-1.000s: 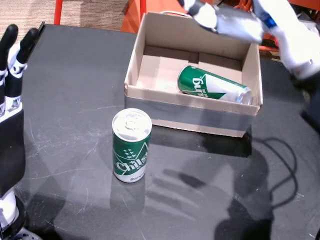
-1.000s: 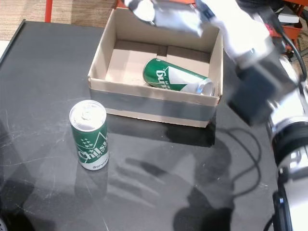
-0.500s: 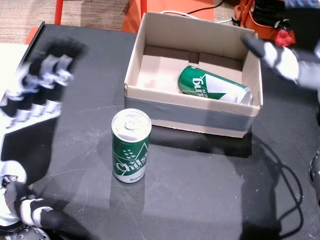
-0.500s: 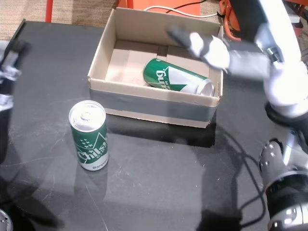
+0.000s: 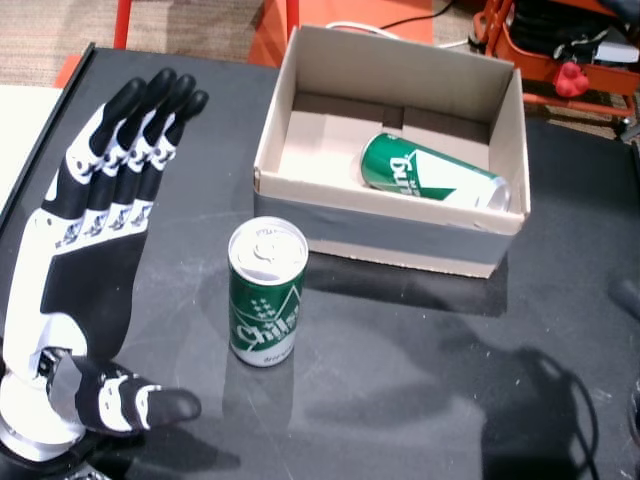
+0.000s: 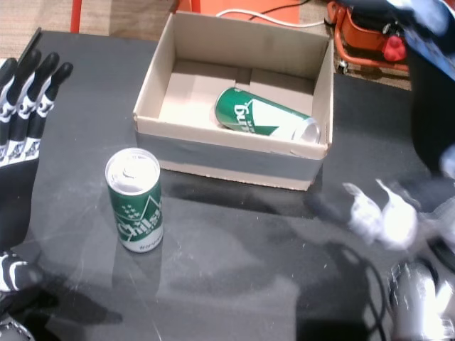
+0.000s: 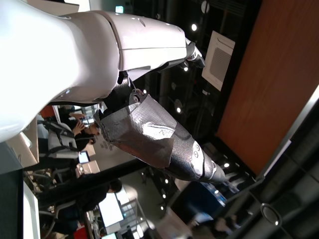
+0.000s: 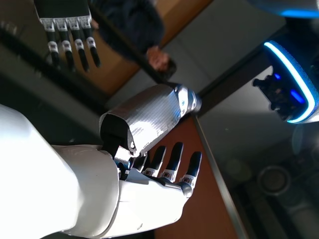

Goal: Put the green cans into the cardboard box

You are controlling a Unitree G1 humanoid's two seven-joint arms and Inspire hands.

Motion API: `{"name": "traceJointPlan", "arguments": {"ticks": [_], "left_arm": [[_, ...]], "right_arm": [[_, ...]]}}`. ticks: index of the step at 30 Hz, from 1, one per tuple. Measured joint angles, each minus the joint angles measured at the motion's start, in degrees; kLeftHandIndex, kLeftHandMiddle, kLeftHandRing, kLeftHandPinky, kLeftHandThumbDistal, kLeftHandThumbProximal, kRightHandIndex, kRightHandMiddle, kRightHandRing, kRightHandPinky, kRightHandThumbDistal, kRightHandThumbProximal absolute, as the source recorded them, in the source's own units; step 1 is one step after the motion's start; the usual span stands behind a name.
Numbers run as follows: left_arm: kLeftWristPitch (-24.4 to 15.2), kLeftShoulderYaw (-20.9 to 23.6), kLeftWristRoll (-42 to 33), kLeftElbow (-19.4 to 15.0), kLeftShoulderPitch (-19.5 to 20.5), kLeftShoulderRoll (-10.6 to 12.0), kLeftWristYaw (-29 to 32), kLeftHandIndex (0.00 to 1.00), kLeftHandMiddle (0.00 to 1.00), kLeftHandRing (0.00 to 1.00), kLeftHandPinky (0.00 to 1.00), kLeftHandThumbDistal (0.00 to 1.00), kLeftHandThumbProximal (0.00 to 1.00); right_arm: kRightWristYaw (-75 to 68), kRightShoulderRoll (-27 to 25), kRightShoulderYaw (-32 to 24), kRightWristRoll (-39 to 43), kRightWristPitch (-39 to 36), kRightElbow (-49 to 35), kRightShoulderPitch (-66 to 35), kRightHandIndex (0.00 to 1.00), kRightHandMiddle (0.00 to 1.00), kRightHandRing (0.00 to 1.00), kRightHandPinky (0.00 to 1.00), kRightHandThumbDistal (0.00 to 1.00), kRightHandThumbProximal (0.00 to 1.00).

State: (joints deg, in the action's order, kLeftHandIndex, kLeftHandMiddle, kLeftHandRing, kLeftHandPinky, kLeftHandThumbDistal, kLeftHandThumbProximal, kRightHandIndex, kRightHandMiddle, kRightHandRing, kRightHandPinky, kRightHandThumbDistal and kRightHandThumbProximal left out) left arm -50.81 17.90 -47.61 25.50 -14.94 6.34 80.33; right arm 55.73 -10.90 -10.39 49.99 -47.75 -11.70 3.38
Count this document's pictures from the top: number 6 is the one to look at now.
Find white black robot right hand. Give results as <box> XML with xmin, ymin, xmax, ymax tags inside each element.
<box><xmin>309</xmin><ymin>0</ymin><xmax>455</xmax><ymax>253</ymax></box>

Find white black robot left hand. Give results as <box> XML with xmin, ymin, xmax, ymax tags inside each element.
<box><xmin>0</xmin><ymin>48</ymin><xmax>74</xmax><ymax>295</ymax></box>

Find green white soda can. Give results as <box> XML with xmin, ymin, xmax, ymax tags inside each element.
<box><xmin>105</xmin><ymin>147</ymin><xmax>164</xmax><ymax>254</ymax></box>
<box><xmin>214</xmin><ymin>87</ymin><xmax>322</xmax><ymax>145</ymax></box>

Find open cardboard box grey tape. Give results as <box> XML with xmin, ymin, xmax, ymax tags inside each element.
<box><xmin>133</xmin><ymin>11</ymin><xmax>335</xmax><ymax>192</ymax></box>

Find red knob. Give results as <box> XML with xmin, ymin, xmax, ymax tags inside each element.
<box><xmin>382</xmin><ymin>35</ymin><xmax>407</xmax><ymax>62</ymax></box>

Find orange metal cart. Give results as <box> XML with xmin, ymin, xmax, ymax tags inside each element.
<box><xmin>326</xmin><ymin>0</ymin><xmax>413</xmax><ymax>75</ymax></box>

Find orange metal leg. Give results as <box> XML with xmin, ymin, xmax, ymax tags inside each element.
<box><xmin>176</xmin><ymin>0</ymin><xmax>200</xmax><ymax>13</ymax></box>
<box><xmin>70</xmin><ymin>0</ymin><xmax>83</xmax><ymax>33</ymax></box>

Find orange floor plate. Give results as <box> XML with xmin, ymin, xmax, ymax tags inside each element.
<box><xmin>198</xmin><ymin>0</ymin><xmax>301</xmax><ymax>24</ymax></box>

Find black hose bundle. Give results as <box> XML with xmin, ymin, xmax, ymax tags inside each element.
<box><xmin>350</xmin><ymin>6</ymin><xmax>402</xmax><ymax>36</ymax></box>

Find white cable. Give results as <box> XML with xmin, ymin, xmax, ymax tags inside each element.
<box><xmin>215</xmin><ymin>9</ymin><xmax>326</xmax><ymax>28</ymax></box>

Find black cable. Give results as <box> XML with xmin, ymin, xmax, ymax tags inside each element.
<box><xmin>248</xmin><ymin>0</ymin><xmax>310</xmax><ymax>21</ymax></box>

